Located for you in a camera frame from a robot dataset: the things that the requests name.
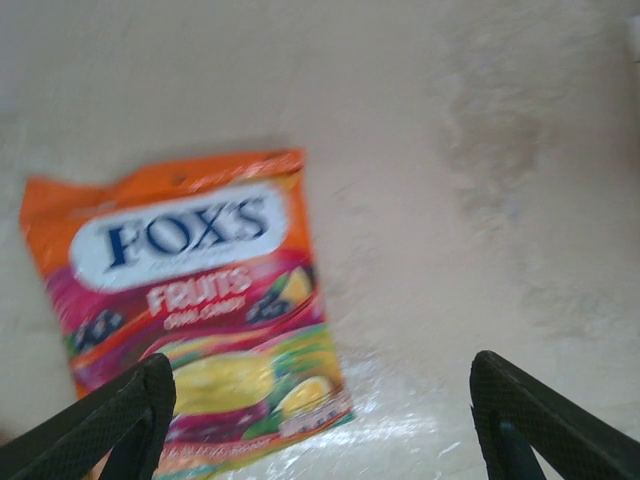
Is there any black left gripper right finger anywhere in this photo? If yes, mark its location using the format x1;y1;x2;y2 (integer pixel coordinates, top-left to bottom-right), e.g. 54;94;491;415
468;349;640;480

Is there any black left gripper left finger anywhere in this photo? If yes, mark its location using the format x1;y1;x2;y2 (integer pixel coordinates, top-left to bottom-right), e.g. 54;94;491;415
0;352;177;480

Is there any Fox's fruits candy bag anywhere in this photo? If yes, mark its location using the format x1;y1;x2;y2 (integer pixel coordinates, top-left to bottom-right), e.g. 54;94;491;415
18;147;357;480

